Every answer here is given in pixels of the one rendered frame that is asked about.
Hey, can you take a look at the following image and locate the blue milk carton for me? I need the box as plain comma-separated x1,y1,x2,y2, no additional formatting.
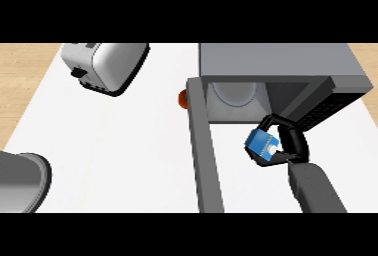
244,128,282,161

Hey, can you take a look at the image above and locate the grey microwave door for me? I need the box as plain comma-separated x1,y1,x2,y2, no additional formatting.
185,76,226,214

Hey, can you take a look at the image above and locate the grey microwave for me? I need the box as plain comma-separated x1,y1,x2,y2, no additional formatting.
198,42,375,132

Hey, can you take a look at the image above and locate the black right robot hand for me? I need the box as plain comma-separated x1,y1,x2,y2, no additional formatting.
244,113,313,168

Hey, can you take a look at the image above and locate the silver toaster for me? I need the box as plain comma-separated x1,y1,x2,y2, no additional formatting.
61,42,152,98

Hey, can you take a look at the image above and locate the grey metal pot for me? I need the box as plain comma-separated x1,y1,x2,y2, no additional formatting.
0,150,54,214

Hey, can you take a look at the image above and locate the orange round object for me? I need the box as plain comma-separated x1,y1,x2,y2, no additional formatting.
178,88,191,110

